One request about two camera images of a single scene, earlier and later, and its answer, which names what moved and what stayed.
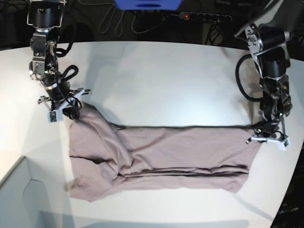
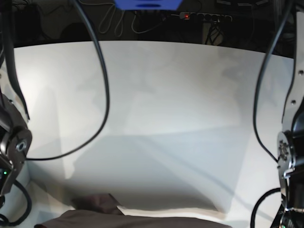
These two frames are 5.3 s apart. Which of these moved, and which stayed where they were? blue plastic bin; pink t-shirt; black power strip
Moved: pink t-shirt
Stayed: blue plastic bin; black power strip
